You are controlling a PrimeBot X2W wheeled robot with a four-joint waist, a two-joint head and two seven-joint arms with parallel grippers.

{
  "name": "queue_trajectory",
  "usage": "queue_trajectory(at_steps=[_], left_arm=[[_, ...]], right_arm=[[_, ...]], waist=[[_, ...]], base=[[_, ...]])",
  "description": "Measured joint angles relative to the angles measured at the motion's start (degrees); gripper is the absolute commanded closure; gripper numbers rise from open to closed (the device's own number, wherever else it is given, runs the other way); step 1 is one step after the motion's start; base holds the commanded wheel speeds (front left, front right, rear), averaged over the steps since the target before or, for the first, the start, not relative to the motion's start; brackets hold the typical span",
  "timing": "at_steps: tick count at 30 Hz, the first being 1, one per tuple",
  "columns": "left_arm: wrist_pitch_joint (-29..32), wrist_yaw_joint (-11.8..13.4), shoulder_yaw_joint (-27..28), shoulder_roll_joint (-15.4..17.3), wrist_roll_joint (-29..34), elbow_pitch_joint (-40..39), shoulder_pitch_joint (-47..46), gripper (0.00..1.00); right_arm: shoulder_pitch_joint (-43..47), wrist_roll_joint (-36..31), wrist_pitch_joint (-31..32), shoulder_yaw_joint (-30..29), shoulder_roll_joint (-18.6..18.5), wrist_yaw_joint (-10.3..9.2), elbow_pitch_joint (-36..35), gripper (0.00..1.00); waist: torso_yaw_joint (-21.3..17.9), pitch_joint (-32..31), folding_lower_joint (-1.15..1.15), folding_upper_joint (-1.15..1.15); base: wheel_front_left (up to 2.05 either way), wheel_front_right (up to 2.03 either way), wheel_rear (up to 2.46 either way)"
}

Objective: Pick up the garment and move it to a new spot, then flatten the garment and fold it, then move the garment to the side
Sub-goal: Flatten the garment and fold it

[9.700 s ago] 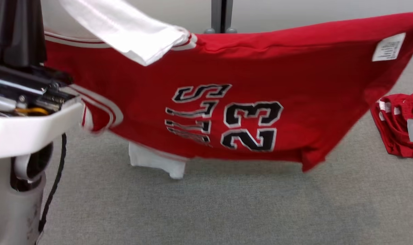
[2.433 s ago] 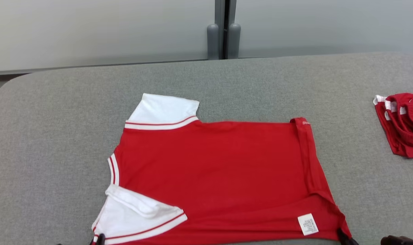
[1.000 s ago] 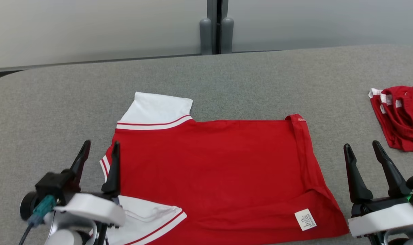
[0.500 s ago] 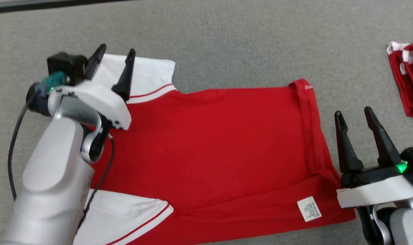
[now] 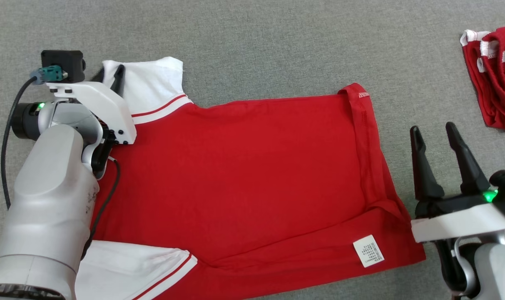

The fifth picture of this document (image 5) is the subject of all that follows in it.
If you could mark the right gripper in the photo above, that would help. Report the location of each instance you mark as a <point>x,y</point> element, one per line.
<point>452,223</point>

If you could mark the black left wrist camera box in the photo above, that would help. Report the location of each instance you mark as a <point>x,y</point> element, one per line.
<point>69,62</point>

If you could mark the red T-shirt white sleeves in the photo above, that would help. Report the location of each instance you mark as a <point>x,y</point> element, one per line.
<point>256,166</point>

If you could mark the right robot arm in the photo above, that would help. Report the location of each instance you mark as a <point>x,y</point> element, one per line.
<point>496,271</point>

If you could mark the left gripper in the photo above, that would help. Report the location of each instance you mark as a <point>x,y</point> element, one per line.
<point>106,108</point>

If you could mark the red shorts white trim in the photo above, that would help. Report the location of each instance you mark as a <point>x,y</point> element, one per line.
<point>498,91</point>

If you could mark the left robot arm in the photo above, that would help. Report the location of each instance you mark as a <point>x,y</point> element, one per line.
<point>48,200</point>

